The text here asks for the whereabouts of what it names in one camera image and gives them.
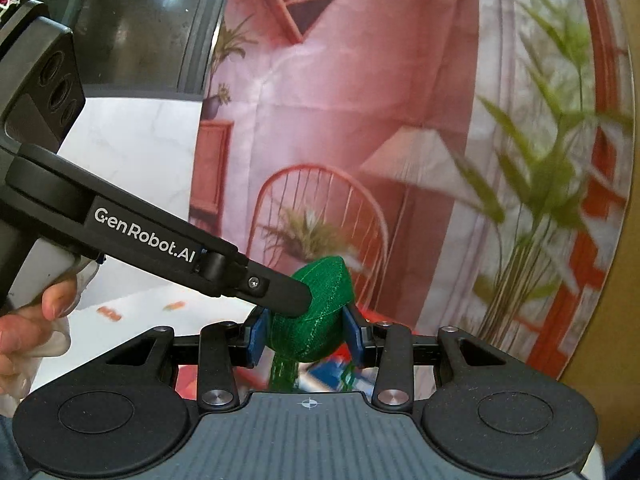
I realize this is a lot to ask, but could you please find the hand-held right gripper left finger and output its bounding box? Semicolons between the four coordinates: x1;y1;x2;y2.
106;306;274;412

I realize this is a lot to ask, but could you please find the dark window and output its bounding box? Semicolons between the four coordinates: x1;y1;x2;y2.
65;0;236;102

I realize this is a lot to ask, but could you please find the white marble board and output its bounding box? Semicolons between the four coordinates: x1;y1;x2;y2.
50;95;207;311

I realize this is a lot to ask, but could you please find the person's left hand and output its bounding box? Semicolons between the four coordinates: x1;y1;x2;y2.
0;280;85;411

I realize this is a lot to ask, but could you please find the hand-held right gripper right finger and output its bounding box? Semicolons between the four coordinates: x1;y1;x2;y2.
341;304;507;411

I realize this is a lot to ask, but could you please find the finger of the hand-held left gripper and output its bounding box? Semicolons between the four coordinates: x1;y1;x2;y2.
220;252;314;319

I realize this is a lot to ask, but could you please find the printed room scene backdrop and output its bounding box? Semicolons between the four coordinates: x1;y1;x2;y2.
187;0;633;377

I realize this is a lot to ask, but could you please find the green knitted pouch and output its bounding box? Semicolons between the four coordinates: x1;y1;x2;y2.
267;256;361;392

